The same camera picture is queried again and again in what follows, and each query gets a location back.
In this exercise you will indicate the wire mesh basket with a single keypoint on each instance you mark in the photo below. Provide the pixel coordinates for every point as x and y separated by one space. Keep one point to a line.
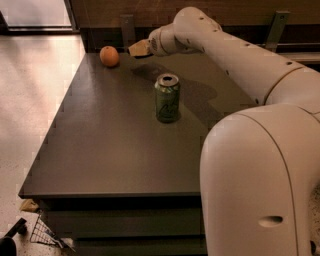
42 234

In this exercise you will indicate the green soda can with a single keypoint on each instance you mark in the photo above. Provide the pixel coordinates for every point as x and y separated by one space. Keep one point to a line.
167 94

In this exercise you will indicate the orange fruit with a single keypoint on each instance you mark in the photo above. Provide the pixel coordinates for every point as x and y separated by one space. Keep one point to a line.
109 56

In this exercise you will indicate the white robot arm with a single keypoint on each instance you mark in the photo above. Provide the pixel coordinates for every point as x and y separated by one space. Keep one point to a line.
260 166

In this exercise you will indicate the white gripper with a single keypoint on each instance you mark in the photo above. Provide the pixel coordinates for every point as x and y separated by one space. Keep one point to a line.
155 44

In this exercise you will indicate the black object on floor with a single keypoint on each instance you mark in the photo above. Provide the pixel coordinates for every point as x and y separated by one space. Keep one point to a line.
7 244

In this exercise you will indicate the metal wall bracket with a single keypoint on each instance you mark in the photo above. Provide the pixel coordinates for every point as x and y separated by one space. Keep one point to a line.
128 30
276 29

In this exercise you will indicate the left metal wall bracket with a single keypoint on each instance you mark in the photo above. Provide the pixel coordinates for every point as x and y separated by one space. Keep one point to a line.
128 30

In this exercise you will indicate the grey drawer cabinet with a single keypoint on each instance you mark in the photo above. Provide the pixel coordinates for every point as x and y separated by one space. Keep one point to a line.
112 177

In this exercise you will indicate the right metal wall bracket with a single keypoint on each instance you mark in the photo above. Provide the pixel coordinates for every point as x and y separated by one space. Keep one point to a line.
276 29

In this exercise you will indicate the crumpled tan paper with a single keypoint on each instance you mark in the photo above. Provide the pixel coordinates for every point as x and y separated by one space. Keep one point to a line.
28 205

